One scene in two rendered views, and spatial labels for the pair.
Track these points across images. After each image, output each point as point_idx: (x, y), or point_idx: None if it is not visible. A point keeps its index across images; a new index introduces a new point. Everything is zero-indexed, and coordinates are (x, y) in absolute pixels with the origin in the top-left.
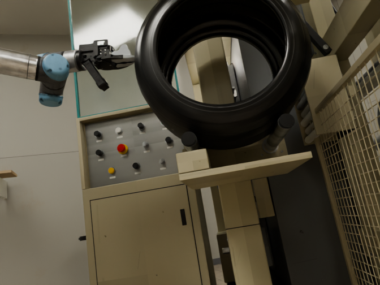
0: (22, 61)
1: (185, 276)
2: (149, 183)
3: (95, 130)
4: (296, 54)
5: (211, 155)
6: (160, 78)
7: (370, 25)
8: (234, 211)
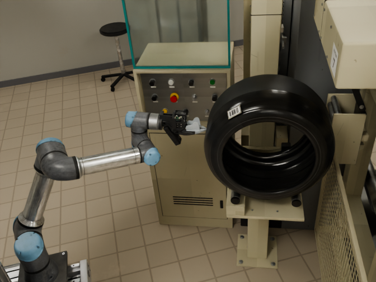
0: (132, 163)
1: (216, 183)
2: None
3: (150, 81)
4: (316, 175)
5: None
6: (222, 172)
7: None
8: None
